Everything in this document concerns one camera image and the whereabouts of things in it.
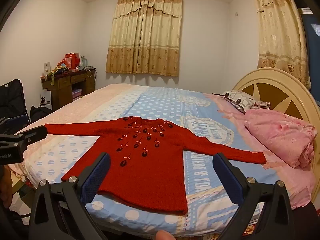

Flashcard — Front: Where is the narrow beige floral curtain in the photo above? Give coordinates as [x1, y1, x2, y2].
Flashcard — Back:
[251, 0, 312, 89]

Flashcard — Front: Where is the person's left hand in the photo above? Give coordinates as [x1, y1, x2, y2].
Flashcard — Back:
[0, 166, 13, 208]

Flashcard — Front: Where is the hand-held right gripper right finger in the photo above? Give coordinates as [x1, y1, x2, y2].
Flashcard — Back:
[213, 152, 295, 240]

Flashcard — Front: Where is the colourful striped cloth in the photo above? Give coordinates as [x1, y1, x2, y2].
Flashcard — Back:
[45, 65, 70, 87]

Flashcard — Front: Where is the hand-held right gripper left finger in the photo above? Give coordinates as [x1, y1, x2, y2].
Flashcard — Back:
[29, 152, 112, 240]

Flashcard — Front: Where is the person's right hand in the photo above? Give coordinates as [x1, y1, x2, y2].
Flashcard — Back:
[155, 230, 174, 240]

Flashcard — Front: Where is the dark wooden desk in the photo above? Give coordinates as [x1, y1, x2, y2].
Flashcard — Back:
[40, 67, 97, 110]

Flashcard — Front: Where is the red gift bag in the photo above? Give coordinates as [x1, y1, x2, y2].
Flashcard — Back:
[64, 53, 80, 70]

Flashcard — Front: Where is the wide beige floral curtain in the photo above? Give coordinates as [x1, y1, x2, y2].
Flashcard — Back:
[105, 0, 184, 77]

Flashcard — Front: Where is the patterned white pillow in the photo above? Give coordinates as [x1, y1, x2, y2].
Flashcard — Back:
[221, 90, 270, 114]

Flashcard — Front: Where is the cream wooden bed headboard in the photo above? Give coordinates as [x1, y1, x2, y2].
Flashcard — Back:
[232, 67, 320, 160]

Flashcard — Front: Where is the red embroidered knit sweater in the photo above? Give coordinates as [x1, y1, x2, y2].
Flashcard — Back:
[44, 116, 267, 215]

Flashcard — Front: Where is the blue polka dot bed sheet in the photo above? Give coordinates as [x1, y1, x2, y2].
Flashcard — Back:
[14, 84, 317, 238]

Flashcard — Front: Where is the white printed paper bag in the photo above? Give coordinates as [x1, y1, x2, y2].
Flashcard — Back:
[40, 94, 52, 110]

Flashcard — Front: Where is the black bag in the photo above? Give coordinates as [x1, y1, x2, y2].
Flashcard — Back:
[30, 106, 52, 123]

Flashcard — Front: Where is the pink folded quilt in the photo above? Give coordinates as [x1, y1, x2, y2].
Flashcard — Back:
[244, 109, 318, 169]

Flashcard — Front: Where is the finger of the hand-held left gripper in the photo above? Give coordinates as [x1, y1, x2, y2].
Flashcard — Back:
[14, 125, 48, 151]

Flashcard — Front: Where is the black folding chair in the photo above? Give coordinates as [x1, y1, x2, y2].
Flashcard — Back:
[0, 79, 32, 130]

